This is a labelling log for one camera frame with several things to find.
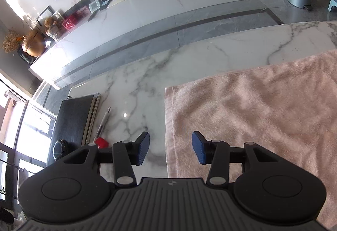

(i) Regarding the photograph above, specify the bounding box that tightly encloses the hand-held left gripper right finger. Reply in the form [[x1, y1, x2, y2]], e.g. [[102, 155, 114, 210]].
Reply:
[[192, 130, 281, 187]]

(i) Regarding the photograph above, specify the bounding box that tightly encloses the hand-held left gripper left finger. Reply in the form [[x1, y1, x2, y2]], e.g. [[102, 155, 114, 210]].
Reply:
[[62, 131, 150, 189]]

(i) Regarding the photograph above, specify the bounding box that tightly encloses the pink towel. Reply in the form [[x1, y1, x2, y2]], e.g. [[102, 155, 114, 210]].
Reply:
[[164, 49, 337, 229]]

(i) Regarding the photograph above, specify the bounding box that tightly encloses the small red block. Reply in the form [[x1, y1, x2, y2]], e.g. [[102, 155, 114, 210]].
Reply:
[[94, 137, 109, 149]]

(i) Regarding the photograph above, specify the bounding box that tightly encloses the white pen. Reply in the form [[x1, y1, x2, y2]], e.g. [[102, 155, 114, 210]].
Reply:
[[93, 106, 111, 142]]

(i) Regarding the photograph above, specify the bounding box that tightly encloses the black notebook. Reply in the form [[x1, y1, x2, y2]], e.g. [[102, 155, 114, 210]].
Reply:
[[46, 93, 101, 168]]

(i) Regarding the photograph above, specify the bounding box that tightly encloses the black wristwatch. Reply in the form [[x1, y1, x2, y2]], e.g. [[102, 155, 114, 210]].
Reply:
[[53, 139, 77, 162]]

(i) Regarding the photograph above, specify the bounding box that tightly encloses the glass balcony door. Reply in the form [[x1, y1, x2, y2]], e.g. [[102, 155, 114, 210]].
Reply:
[[0, 73, 57, 203]]

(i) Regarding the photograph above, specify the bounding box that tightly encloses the red gift box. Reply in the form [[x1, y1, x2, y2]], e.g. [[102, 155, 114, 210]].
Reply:
[[62, 16, 77, 32]]

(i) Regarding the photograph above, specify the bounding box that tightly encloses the dark pink box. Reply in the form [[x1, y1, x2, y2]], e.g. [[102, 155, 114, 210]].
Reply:
[[75, 6, 90, 20]]

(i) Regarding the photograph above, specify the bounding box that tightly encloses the white desk clock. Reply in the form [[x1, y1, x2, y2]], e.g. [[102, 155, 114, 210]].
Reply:
[[88, 0, 102, 13]]

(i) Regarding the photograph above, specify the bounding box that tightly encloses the brown teddy bear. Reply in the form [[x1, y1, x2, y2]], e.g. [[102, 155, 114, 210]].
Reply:
[[43, 17, 63, 42]]

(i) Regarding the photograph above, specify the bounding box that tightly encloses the round wooden vase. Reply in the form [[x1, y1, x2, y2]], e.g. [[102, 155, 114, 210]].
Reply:
[[22, 28, 46, 57]]

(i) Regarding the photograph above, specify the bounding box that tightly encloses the dried flower bunch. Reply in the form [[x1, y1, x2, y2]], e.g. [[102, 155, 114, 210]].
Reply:
[[3, 28, 25, 54]]

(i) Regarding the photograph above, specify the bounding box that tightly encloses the black picture frame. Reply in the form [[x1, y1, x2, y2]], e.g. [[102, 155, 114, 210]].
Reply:
[[35, 5, 65, 28]]

